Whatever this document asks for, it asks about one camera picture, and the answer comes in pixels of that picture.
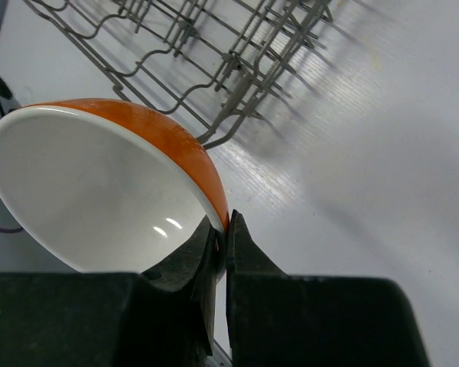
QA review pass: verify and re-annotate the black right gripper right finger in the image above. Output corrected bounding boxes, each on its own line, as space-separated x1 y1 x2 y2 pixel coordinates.
226 212 430 366

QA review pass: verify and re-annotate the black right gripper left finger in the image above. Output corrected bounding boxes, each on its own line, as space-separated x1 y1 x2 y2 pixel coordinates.
0 219 218 366

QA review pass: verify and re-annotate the plain white bowl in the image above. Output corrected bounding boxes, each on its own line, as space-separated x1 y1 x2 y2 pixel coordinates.
0 99 230 273

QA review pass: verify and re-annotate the grey wire dish rack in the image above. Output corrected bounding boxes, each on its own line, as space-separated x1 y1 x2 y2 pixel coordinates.
28 1 333 149

